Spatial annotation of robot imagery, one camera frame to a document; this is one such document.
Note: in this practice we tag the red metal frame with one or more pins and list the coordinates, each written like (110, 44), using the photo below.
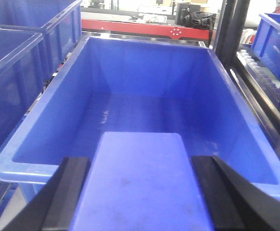
(174, 32)

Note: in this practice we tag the blue bin right neighbour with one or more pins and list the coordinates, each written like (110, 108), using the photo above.
(266, 45)

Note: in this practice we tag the blue bin neighbour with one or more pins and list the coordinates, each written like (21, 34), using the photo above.
(20, 76)
(266, 45)

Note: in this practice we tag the blue bin back left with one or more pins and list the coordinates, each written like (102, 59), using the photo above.
(58, 20)

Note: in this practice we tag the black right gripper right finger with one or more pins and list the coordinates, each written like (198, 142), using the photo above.
(234, 203)

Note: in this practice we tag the blue block part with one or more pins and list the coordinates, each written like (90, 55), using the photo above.
(141, 181)

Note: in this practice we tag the blue bin left neighbour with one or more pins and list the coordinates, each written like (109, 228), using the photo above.
(20, 76)

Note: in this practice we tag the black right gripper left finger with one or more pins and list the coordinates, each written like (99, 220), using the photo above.
(53, 208)

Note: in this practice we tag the black bag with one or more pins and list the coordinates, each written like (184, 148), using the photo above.
(199, 20)

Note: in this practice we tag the blue target bin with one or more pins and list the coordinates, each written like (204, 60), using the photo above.
(123, 85)

